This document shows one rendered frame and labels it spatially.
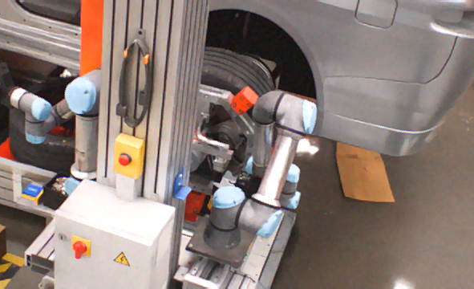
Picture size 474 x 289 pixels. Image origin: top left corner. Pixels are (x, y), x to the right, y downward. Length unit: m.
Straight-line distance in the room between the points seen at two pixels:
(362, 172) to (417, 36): 1.63
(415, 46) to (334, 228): 1.38
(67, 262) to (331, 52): 1.66
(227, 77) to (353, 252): 1.45
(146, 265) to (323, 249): 2.04
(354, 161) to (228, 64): 1.78
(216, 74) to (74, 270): 1.19
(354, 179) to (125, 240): 2.68
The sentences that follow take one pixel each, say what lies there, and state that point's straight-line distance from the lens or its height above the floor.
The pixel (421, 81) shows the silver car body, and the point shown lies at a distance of 3.89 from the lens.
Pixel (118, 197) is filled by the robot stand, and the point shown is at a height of 1.23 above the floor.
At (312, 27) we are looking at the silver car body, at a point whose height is 1.31.
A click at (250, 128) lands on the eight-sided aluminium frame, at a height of 1.00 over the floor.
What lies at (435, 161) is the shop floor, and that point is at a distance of 5.53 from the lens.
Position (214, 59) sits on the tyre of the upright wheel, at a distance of 3.73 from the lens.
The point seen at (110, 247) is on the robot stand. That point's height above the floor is 1.16.
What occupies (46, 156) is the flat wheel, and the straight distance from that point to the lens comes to 4.34.
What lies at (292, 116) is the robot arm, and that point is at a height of 1.35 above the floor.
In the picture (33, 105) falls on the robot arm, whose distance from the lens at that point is 3.23.
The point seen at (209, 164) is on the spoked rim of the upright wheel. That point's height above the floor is 0.67.
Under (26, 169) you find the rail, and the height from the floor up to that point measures 0.39.
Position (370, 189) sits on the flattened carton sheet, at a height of 0.01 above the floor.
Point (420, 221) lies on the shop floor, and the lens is 5.00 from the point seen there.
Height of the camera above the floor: 3.03
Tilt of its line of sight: 35 degrees down
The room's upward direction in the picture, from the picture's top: 9 degrees clockwise
